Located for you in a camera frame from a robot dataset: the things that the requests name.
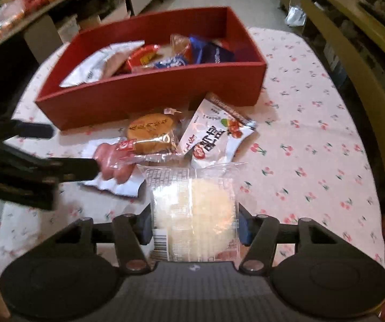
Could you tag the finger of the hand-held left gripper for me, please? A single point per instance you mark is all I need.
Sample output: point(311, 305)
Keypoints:
point(78, 169)
point(34, 130)

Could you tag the clear plastic bag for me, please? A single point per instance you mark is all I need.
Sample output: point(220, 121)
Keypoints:
point(295, 13)

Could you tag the wooden shelf unit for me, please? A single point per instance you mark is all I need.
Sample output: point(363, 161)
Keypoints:
point(353, 0)

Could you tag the white packet red print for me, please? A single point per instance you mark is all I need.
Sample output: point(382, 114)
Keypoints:
point(212, 134)

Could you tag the round cake clear packet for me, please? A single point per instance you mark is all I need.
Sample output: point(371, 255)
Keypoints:
point(150, 130)

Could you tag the dark desk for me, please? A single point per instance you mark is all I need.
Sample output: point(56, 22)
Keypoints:
point(31, 26)

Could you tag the wooden bench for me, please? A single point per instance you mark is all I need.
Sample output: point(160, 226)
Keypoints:
point(353, 84)

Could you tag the beige snack packet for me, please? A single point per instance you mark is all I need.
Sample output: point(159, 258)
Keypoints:
point(180, 44)

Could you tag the rice cracker clear packet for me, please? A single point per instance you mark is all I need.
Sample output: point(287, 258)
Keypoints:
point(206, 208)

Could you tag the blue snack packet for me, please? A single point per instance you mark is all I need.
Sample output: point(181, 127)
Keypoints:
point(216, 52)

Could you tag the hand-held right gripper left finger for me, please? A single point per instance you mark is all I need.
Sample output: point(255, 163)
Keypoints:
point(144, 228)

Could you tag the cherry print tablecloth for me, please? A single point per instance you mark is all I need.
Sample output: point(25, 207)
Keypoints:
point(313, 141)

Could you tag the cardboard boxes under desk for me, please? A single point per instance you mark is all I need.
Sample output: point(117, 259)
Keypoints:
point(91, 20)

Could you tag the pink sausage white packet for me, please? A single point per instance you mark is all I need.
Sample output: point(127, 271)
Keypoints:
point(88, 67)
point(112, 164)

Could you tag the red cardboard box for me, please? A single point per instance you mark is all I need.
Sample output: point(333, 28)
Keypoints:
point(152, 97)

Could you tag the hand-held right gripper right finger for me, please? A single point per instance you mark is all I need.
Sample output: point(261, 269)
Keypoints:
point(244, 229)

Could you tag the red cartoon snack packet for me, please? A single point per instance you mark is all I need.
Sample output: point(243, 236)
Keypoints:
point(142, 58)

